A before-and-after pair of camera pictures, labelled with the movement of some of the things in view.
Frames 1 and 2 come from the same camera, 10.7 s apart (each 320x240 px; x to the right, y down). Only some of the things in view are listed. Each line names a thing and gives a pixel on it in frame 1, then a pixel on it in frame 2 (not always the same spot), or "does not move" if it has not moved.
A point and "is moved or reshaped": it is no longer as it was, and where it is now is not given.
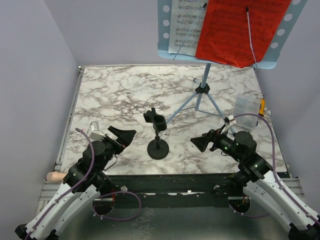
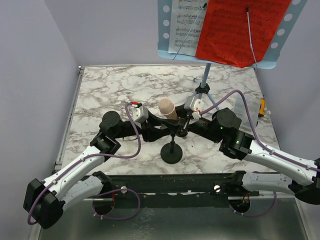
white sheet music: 184,14 does not move
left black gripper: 125,138 -> 148,131
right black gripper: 213,139 -> 190,121
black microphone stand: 157,149 -> 171,152
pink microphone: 55,177 is moved or reshaped
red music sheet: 224,34 does not move
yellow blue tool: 262,106 does not move
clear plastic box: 246,103 does not move
